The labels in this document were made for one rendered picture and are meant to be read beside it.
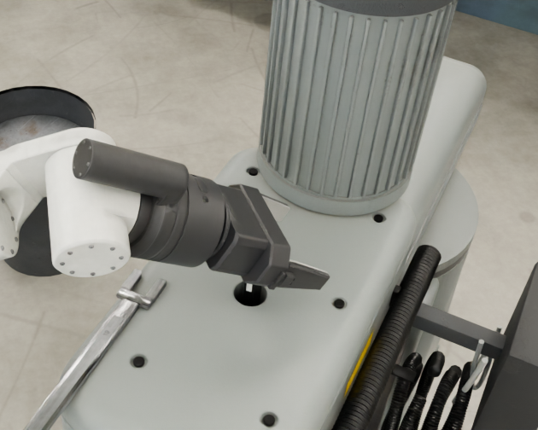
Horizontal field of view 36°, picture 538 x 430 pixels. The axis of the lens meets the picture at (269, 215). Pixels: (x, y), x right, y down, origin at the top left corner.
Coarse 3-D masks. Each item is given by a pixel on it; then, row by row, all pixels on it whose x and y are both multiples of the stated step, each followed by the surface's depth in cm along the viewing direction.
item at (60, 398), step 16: (128, 288) 90; (160, 288) 90; (128, 304) 89; (144, 304) 89; (112, 320) 87; (128, 320) 87; (96, 336) 85; (112, 336) 85; (96, 352) 84; (80, 368) 82; (64, 384) 81; (80, 384) 81; (48, 400) 79; (64, 400) 80; (48, 416) 78
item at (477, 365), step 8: (480, 344) 120; (480, 352) 122; (472, 360) 124; (480, 360) 132; (488, 360) 132; (472, 368) 125; (480, 368) 119; (488, 368) 132; (472, 376) 122; (472, 384) 124; (480, 384) 133
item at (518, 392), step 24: (528, 288) 119; (528, 312) 115; (528, 336) 112; (504, 360) 112; (528, 360) 110; (504, 384) 114; (528, 384) 112; (480, 408) 122; (504, 408) 117; (528, 408) 114
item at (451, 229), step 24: (456, 192) 157; (432, 216) 152; (456, 216) 153; (432, 240) 148; (456, 240) 148; (456, 264) 149; (432, 288) 144; (408, 336) 142; (432, 336) 154; (384, 408) 156
